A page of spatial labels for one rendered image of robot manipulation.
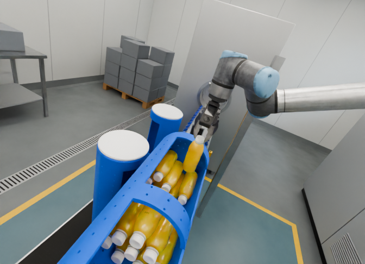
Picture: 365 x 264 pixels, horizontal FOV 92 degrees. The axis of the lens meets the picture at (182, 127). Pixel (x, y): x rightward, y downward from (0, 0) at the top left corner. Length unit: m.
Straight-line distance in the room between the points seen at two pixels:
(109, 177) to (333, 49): 5.05
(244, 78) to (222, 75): 0.09
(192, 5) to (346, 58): 3.77
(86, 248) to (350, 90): 0.83
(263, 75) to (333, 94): 0.24
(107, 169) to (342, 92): 1.01
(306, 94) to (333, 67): 4.62
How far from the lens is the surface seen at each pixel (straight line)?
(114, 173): 1.02
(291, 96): 0.72
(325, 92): 0.74
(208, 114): 0.68
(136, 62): 3.86
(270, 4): 5.24
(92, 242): 0.52
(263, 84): 0.60
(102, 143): 1.04
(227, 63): 0.67
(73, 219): 1.82
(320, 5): 5.31
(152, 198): 0.56
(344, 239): 2.56
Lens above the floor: 1.67
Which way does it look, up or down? 28 degrees down
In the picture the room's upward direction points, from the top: 18 degrees clockwise
